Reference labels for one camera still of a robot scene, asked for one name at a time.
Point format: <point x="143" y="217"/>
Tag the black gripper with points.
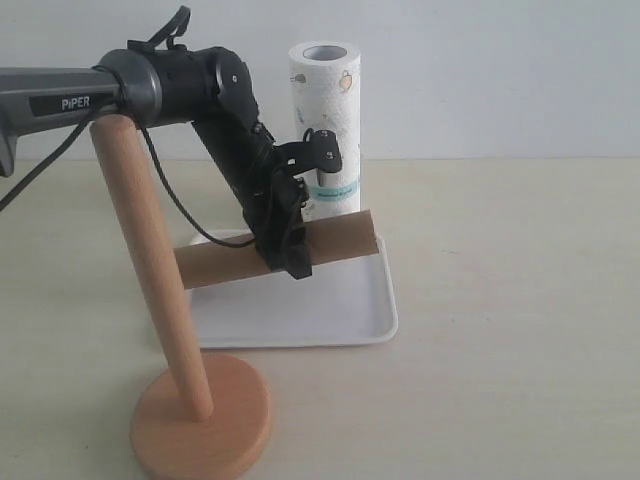
<point x="263" y="176"/>

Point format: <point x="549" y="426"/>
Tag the brown cardboard tube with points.
<point x="329" y="240"/>

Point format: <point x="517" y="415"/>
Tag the printed white paper towel roll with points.
<point x="325" y="79"/>

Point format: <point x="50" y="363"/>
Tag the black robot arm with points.
<point x="210" y="89"/>

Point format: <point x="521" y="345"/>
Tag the wooden paper towel holder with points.
<point x="208" y="416"/>

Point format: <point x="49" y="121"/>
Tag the white rectangular tray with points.
<point x="344" y="303"/>

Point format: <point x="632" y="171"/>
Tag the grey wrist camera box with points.
<point x="320" y="151"/>

